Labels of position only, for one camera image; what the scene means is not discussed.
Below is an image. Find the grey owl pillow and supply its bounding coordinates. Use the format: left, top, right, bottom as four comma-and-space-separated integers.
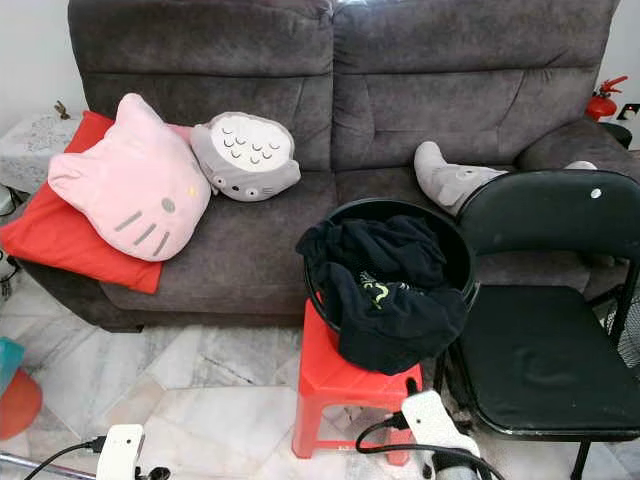
190, 111, 302, 203

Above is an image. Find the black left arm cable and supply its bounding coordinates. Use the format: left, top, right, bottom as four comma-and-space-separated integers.
25, 435, 109, 480

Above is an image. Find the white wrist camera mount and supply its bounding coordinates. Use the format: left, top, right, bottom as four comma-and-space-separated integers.
400, 390, 479, 453
97, 424, 146, 480

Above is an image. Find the black folding chair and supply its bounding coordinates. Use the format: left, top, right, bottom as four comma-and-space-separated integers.
435, 168, 640, 480

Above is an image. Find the side table lace cloth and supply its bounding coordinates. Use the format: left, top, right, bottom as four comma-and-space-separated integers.
0, 113, 91, 196

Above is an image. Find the red square cushion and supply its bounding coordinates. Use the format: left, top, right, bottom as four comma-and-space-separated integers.
0, 110, 191, 296

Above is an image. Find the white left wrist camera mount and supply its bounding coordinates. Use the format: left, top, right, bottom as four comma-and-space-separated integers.
97, 424, 146, 480

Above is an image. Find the grey plush toy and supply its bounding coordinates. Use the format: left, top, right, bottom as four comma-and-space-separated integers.
413, 140, 511, 216

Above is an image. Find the silver metal clothes rack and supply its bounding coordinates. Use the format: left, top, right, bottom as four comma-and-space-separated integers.
0, 452, 61, 480

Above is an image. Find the red fire extinguisher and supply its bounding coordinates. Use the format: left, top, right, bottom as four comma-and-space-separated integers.
585, 75, 631, 123

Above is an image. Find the red bucket teal bag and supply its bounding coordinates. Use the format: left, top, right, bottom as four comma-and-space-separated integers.
0, 335, 44, 441

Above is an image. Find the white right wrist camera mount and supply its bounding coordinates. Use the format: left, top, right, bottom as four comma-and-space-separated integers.
400, 390, 479, 453

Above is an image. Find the dark grey sofa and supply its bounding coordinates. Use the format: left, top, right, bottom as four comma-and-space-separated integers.
20, 0, 640, 331

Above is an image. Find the red plastic stool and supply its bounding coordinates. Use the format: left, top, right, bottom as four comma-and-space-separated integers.
290, 298, 423, 466

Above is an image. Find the pink cat face pillow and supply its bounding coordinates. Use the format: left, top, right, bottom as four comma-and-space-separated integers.
47, 92, 213, 263

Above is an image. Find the black plastic bucket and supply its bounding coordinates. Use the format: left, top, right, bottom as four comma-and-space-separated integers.
305, 197, 478, 371

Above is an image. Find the black garment green print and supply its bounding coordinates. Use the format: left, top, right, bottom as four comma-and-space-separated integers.
296, 213, 471, 376

